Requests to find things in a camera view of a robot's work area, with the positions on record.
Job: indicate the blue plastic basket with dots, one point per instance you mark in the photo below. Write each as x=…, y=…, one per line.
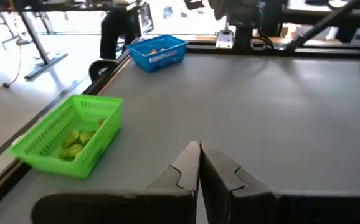
x=159, y=59

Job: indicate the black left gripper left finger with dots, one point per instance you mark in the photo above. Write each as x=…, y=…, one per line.
x=184, y=174

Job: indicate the green plastic basket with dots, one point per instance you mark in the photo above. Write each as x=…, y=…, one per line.
x=55, y=137

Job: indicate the person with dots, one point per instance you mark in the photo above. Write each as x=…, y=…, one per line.
x=117, y=31

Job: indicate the green vegetable toy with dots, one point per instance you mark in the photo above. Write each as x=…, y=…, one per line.
x=86, y=137
x=70, y=152
x=71, y=139

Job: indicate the grey metal stand base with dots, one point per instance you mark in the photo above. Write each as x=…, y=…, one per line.
x=40, y=53

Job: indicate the silver arm base bracket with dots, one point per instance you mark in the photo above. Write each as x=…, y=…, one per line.
x=224, y=39

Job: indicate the pale fruit slice toy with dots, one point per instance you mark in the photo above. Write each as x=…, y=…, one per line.
x=162, y=49

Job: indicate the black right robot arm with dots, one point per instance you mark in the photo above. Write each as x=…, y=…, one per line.
x=248, y=15

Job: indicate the small red produce toy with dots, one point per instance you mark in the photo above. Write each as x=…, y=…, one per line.
x=154, y=51

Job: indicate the black desk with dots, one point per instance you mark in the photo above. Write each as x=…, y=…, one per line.
x=58, y=4

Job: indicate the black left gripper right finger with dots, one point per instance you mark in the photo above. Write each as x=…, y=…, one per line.
x=226, y=186

